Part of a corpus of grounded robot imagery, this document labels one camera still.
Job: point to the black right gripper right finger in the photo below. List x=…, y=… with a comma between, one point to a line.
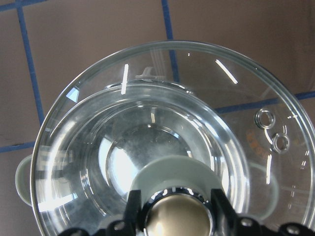
x=224, y=214

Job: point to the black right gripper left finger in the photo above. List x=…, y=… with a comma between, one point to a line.
x=133, y=212

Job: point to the glass pot lid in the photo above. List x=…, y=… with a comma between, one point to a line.
x=274, y=130

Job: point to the pale green electric pot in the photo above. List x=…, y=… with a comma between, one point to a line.
x=113, y=132

